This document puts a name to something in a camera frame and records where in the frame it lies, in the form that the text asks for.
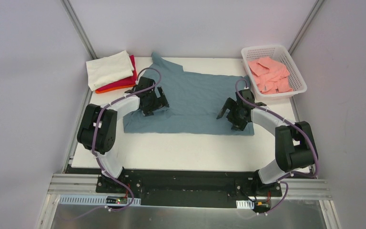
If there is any right white cable duct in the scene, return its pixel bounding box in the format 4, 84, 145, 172
236, 200, 254, 209

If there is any left white cable duct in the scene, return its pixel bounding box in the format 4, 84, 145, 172
59, 194, 141, 207

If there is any pink t-shirt in basket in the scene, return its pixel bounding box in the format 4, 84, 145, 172
247, 56, 293, 94

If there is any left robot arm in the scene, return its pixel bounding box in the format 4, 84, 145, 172
77, 77, 169, 193

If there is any purple cable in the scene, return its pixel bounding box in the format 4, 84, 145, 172
92, 67, 163, 213
235, 78, 320, 216

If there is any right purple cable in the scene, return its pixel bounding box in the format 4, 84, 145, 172
235, 78, 320, 216

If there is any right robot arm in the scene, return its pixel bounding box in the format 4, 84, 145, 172
217, 89, 318, 196

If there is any aluminium frame rail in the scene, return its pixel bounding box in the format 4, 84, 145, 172
48, 174, 98, 195

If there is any white plastic basket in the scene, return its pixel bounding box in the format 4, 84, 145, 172
241, 45, 307, 101

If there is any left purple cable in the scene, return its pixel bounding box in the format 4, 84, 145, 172
92, 67, 163, 213

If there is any red folded t-shirt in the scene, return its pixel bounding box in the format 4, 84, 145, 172
98, 55, 138, 92

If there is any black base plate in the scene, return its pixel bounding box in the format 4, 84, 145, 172
96, 169, 282, 208

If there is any orange folded t-shirt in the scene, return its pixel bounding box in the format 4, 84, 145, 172
95, 70, 139, 94

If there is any blue-grey t-shirt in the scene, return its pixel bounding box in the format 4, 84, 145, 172
123, 52, 254, 136

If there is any white folded t-shirt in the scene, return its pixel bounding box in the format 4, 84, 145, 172
86, 51, 134, 91

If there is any white cable duct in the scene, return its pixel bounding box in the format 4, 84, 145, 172
59, 194, 141, 207
236, 200, 254, 209

